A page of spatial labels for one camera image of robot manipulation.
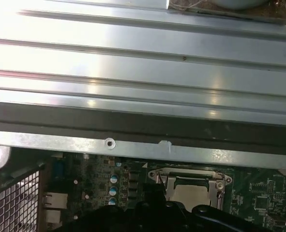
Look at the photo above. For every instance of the silver rear port block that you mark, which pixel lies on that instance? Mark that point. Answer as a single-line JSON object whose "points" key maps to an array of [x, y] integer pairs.
{"points": [[54, 200]]}

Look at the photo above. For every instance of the metal socket cover frame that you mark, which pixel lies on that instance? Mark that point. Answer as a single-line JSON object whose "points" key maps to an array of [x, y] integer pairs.
{"points": [[212, 193]]}

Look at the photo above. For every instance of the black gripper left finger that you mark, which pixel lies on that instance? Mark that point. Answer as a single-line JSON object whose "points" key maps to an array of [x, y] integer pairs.
{"points": [[133, 220]]}

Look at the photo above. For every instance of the CPU socket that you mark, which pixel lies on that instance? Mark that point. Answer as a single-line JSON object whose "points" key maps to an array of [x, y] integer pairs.
{"points": [[226, 180]]}

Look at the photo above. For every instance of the green motherboard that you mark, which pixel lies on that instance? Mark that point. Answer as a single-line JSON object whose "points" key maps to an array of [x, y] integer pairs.
{"points": [[254, 193]]}

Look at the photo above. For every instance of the black PC case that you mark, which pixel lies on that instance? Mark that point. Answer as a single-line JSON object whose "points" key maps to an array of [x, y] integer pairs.
{"points": [[60, 145]]}

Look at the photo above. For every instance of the small silver capacitor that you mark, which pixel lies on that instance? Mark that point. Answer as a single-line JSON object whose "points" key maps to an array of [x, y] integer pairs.
{"points": [[114, 179], [113, 201], [113, 191]]}

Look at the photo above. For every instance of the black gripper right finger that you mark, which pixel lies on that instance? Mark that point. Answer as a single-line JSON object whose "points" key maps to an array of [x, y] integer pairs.
{"points": [[181, 220]]}

